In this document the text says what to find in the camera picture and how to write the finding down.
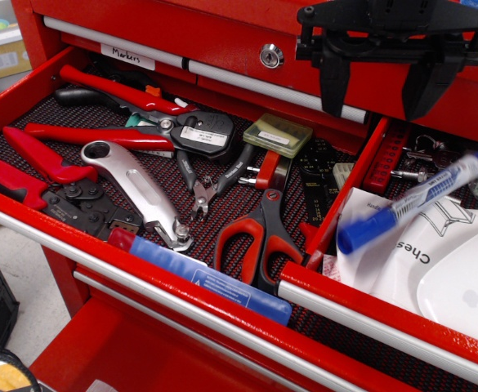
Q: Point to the red black scissors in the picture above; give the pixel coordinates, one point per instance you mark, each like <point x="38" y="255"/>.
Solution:
<point x="268" y="237"/>

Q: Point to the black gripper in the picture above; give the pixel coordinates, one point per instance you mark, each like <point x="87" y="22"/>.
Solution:
<point x="437" y="37"/>

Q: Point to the silver cable stripping tool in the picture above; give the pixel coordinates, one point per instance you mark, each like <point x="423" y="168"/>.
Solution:
<point x="118" y="165"/>

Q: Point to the red black handled pliers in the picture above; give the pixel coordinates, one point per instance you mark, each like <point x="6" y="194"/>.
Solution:
<point x="95" y="90"/>

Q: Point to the blue plastic pouch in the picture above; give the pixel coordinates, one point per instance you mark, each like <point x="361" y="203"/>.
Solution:
<point x="204" y="276"/>

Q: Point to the silver bolt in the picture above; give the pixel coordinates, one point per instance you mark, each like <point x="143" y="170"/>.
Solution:
<point x="418" y="176"/>

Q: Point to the silver keys on ring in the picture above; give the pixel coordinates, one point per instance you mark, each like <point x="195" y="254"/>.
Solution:
<point x="429" y="153"/>

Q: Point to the left open red drawer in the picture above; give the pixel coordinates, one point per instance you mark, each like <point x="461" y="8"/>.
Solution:
<point x="141" y="328"/>

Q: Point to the small white connector block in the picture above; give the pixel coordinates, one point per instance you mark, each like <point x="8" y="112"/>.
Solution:
<point x="341" y="172"/>

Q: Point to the silver cabinet lock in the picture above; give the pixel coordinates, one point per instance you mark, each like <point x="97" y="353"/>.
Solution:
<point x="271" y="56"/>

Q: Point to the open red drawer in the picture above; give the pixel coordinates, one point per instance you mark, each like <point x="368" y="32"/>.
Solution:
<point x="403" y="330"/>
<point x="141" y="328"/>

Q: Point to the red drill bit holder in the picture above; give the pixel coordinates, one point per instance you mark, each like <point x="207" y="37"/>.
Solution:
<point x="387" y="158"/>

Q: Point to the red handled small tool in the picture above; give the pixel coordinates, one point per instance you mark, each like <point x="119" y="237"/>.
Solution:
<point x="263" y="174"/>

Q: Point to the clear green plastic case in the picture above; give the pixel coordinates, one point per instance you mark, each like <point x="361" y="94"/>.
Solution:
<point x="277" y="134"/>

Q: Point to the right open red drawer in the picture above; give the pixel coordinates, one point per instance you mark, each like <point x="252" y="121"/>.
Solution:
<point x="403" y="330"/>

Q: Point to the white instruction paper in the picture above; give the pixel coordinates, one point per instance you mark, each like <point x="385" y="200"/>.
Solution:
<point x="391" y="266"/>

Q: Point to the blue dry erase marker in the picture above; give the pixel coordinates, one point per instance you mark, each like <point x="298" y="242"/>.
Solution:
<point x="356" y="234"/>

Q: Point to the black wire stripper gauge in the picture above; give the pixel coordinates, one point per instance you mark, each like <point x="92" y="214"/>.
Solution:
<point x="316" y="162"/>

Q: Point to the white apple mouse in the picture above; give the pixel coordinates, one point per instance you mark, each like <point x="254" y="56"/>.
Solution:
<point x="448" y="293"/>

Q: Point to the white markers label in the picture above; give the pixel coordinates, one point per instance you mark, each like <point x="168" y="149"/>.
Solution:
<point x="128" y="56"/>

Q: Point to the red tool chest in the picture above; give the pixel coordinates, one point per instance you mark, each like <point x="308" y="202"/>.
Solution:
<point x="209" y="51"/>

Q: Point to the red handled cable cutter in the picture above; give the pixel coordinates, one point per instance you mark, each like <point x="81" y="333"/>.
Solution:
<point x="204" y="133"/>

